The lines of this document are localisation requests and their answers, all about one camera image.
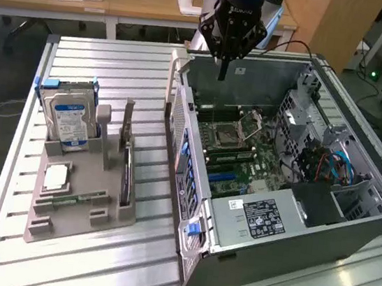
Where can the installed RAM sticks pair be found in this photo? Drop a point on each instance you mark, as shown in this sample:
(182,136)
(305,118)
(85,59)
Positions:
(231,156)

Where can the green RAM stick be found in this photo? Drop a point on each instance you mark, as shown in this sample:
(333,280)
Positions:
(74,199)

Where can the graphics card with metal bracket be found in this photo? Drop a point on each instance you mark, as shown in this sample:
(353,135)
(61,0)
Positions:
(126,177)

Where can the metal disk bay cage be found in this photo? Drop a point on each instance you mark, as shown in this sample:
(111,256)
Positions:
(299,125)

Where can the CPU socket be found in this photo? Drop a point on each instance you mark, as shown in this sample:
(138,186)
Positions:
(229,135)

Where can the wooden cabinet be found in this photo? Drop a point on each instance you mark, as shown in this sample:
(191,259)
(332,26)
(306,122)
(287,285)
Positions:
(340,25)

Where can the wooden desk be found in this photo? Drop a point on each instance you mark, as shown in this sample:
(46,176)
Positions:
(142,6)

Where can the grey open PC case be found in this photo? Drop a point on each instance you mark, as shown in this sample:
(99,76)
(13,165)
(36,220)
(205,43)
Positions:
(268,252)

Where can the grey power supply unit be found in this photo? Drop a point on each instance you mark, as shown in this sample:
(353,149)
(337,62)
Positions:
(258,219)

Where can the white paper stack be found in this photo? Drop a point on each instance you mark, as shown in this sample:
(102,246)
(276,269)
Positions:
(188,5)

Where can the grey parts rack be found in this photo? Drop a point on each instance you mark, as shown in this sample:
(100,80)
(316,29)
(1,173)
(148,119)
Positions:
(97,187)

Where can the metal socket cover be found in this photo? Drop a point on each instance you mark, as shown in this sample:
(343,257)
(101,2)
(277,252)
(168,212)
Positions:
(251,123)

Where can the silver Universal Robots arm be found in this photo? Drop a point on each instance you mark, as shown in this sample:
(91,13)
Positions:
(199,40)

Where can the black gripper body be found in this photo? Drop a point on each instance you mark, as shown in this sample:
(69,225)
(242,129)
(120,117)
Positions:
(239,1)

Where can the hard disk in blue caddy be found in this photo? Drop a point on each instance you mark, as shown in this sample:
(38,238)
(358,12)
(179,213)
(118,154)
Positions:
(69,120)

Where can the blue expansion slot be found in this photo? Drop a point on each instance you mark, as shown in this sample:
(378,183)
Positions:
(222,177)

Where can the blue case latch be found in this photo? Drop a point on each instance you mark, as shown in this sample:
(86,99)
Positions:
(192,229)

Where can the silver CPU chip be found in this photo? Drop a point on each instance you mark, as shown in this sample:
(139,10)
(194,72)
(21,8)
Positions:
(56,178)

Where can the green motherboard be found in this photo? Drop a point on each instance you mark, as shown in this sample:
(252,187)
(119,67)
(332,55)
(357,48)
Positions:
(254,172)

